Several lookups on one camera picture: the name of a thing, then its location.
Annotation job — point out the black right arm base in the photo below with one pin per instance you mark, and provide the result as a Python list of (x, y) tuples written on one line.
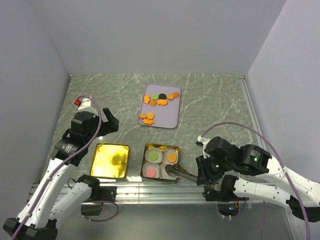
[(228, 204)]

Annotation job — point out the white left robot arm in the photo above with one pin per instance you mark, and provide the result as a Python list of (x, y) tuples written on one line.
[(43, 215)]

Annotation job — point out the orange ridged round cookie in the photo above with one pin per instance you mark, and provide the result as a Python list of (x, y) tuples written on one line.
[(150, 115)]

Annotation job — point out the aluminium mounting rail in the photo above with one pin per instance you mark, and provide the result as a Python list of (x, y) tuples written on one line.
[(154, 193)]

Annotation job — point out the orange flower cookie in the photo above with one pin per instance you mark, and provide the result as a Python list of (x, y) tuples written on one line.
[(170, 97)]

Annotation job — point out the orange round waffle cookie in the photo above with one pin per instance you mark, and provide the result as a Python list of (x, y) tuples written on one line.
[(172, 158)]

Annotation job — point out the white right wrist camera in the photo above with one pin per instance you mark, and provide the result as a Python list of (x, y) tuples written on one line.
[(202, 141)]

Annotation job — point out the white paper cup back-right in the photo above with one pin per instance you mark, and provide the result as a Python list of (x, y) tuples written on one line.
[(165, 154)]

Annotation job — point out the pink round cookie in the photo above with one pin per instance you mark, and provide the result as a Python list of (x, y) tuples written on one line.
[(151, 172)]

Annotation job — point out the white paper cup back-left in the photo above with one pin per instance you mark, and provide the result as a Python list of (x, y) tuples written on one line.
[(154, 149)]

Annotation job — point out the orange spiral cookie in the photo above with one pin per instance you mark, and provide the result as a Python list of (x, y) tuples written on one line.
[(152, 103)]

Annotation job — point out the white paper cup front-left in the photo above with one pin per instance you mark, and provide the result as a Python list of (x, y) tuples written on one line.
[(148, 165)]

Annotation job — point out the orange fish cookie front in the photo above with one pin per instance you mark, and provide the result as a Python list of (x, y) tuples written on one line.
[(147, 121)]

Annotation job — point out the orange fish cookie middle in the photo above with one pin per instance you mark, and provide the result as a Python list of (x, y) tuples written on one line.
[(162, 102)]

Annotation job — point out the orange round cookie front-left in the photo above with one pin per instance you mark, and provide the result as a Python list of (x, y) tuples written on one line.
[(142, 116)]

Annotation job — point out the lilac serving tray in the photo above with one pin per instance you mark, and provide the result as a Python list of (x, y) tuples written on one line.
[(164, 116)]

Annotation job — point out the orange shell cookie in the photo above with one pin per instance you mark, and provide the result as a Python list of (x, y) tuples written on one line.
[(175, 94)]

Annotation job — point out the metal tongs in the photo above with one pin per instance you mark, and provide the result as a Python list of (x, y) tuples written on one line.
[(183, 173)]

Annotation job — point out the orange fish cookie left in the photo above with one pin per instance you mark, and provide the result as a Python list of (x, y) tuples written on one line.
[(146, 99)]

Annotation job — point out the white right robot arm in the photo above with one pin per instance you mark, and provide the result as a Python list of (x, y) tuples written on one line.
[(228, 172)]

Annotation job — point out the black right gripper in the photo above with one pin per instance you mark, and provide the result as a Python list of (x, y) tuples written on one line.
[(205, 175)]

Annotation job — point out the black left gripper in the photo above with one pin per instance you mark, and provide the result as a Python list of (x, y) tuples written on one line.
[(111, 125)]

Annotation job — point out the aluminium side rail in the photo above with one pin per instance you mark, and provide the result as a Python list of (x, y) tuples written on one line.
[(253, 112)]

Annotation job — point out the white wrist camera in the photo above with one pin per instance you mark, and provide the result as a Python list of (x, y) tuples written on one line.
[(85, 104), (202, 141)]

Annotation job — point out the gold tin lid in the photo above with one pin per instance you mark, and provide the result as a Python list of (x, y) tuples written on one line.
[(110, 161)]

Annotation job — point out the green round cookie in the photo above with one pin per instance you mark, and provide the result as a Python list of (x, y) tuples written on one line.
[(155, 96), (153, 156)]

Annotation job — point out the gold cookie tin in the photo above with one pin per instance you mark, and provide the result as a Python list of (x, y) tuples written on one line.
[(162, 148)]

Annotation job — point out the orange fish cookie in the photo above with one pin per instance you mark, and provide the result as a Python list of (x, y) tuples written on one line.
[(146, 99), (162, 102), (147, 121)]

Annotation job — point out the white paper cup front-right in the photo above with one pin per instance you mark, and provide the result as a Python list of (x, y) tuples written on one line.
[(164, 175)]

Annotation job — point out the black round cookie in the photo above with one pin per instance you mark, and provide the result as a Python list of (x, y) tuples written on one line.
[(162, 96), (170, 170)]

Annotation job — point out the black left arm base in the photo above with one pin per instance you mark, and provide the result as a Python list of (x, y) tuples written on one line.
[(103, 201)]

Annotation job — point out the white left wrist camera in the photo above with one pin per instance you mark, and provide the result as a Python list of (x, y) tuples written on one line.
[(85, 104)]

